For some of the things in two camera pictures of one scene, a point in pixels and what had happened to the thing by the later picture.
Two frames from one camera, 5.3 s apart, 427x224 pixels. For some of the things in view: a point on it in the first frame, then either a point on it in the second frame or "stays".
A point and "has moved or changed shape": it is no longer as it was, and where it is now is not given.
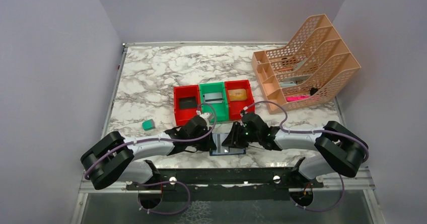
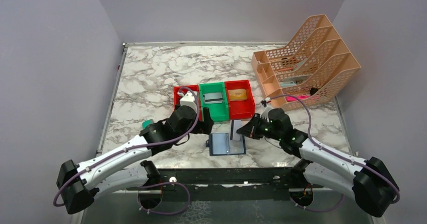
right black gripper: (233, 140) to (250, 129)
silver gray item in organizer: (289, 81) stays
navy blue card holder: (220, 150) stays
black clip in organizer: (313, 90) stays
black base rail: (224, 184) stays
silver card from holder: (218, 138) has moved or changed shape
